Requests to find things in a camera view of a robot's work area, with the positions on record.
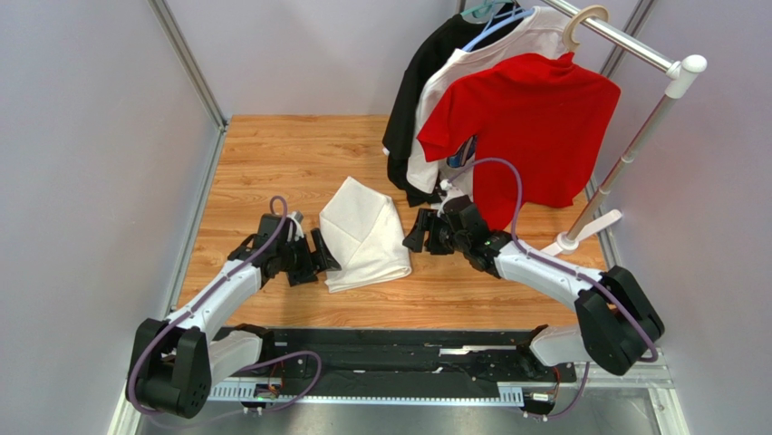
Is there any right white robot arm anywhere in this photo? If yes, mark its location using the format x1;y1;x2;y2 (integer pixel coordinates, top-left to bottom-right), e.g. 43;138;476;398
402;196;665;376

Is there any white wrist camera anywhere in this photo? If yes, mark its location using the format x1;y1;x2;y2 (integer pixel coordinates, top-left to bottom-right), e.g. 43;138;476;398
286;210;304;242
438;179;467;215

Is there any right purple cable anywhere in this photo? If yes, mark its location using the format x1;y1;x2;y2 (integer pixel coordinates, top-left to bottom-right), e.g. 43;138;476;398
443;158;660;421

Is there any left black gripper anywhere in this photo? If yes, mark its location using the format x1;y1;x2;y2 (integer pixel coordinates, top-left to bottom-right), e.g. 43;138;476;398
276;227;341;286

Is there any purple cable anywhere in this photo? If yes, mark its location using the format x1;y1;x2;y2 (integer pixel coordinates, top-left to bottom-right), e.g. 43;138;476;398
443;158;660;421
125;194;323;418

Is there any red t-shirt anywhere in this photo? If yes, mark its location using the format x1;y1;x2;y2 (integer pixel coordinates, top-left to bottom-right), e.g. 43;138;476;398
417;53;621;229

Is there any black t-shirt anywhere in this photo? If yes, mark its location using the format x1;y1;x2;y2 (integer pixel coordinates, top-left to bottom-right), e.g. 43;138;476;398
381;5;526;208

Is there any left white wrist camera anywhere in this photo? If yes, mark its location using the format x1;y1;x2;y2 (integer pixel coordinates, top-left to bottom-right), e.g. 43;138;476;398
286;210;304;242

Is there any wooden hanger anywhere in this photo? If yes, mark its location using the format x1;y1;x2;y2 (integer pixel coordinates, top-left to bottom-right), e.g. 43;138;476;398
562;5;609;53

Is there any white flower print t-shirt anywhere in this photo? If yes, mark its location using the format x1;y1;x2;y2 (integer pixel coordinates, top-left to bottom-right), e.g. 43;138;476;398
405;5;577;200

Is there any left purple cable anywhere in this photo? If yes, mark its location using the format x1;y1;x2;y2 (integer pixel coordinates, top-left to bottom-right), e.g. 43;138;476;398
125;194;323;418

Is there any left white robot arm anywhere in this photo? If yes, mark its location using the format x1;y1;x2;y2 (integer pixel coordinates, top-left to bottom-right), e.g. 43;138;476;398
126;212;342;419

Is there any teal hanger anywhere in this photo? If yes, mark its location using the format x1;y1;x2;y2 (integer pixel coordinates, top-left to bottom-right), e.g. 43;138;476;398
458;0;520;24

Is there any white cloth napkin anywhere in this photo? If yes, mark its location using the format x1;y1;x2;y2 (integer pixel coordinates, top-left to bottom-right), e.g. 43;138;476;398
319;177;412;293

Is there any metal clothes rack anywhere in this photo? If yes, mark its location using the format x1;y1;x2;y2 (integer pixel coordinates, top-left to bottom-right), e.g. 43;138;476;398
539;0;708;257

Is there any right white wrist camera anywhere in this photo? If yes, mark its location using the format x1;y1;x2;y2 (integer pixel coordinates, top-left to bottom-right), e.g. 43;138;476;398
438;179;467;215

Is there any blue hanger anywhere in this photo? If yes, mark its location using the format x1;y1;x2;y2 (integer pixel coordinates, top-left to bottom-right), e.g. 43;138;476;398
461;8;536;53

